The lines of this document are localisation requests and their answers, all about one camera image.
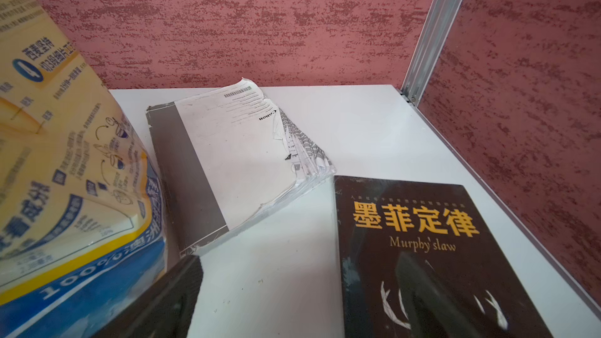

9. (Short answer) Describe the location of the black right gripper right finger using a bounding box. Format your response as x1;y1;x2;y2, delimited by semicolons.
395;253;509;337

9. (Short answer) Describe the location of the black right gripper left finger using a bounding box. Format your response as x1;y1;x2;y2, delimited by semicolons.
94;255;203;337

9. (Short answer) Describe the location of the yellow oats bag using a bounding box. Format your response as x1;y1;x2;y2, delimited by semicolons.
1;0;167;337

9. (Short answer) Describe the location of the black Murphy's law book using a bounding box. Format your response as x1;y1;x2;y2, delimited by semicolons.
334;176;550;337

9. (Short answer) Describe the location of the white paper manual booklet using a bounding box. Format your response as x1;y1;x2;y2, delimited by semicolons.
146;79;336;255

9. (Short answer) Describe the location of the aluminium right corner post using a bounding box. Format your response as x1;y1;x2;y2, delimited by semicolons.
401;0;463;107

